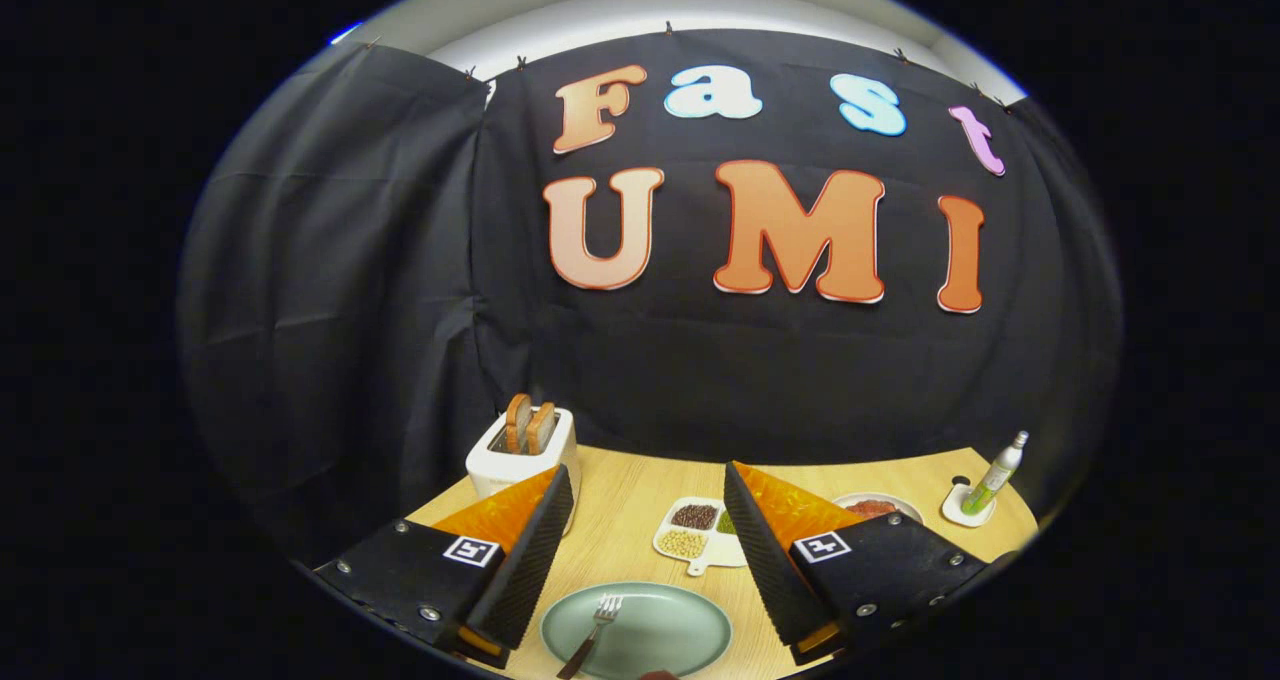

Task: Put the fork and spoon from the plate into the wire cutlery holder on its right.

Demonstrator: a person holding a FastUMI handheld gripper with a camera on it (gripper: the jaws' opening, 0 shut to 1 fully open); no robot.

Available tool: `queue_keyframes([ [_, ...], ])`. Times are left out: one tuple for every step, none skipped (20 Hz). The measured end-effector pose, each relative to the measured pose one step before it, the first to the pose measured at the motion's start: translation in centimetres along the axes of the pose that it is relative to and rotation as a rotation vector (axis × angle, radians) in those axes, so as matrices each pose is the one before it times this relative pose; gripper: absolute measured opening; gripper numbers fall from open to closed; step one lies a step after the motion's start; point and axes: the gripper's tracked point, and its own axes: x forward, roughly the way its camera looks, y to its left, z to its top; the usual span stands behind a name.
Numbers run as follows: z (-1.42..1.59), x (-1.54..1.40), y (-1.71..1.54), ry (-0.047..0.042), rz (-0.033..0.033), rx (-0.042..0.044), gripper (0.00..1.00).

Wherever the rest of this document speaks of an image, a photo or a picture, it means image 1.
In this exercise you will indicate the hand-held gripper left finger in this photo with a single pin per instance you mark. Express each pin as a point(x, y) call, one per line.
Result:
point(525, 560)

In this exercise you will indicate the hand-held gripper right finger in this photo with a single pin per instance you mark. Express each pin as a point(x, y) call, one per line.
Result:
point(765, 560)

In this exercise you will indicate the white divided dish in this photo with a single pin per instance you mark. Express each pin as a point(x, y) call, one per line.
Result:
point(720, 552)

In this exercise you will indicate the pile of green beans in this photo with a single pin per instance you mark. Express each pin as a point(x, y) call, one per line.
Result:
point(725, 524)

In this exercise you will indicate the pile of dark beans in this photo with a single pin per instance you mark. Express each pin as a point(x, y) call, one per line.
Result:
point(694, 517)

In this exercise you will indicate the pile of yellow soybeans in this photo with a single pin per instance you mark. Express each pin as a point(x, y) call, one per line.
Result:
point(683, 544)

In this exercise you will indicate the cream toaster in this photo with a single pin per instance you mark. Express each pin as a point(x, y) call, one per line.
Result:
point(500, 470)

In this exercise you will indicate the brown steak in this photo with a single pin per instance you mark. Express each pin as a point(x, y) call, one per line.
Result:
point(870, 508)

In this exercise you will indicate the pale green round plate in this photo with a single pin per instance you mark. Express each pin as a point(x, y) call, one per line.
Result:
point(660, 630)

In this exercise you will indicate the brown toast slice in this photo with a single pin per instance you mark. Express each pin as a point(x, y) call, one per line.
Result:
point(543, 428)
point(517, 422)

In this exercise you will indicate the beige round plate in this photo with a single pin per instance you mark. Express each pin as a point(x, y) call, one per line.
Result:
point(905, 508)

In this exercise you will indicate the white coaster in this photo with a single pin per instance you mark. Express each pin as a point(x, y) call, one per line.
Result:
point(955, 508)

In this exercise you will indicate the green and silver bottle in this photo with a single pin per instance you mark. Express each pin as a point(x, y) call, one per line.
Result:
point(993, 482)

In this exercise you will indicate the black backdrop cloth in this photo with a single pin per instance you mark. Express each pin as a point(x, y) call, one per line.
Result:
point(350, 260)

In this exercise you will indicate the ceiling strip light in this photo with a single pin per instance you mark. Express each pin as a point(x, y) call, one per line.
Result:
point(346, 32)

